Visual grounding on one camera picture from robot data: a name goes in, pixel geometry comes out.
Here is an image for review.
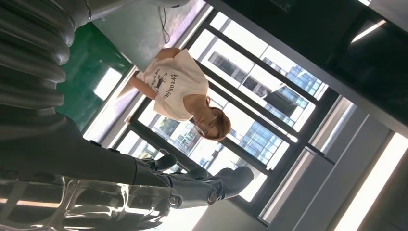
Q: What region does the person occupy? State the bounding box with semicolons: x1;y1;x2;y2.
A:
129;48;232;142

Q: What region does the green conveyor belt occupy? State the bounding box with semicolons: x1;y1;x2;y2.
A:
55;22;133;131

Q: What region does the ceiling light strip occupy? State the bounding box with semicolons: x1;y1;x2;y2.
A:
333;132;408;231

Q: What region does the thin black table cable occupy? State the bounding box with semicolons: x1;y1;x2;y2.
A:
158;6;170;45

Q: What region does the black window frame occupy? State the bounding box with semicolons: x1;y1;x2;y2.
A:
111;9;340;219

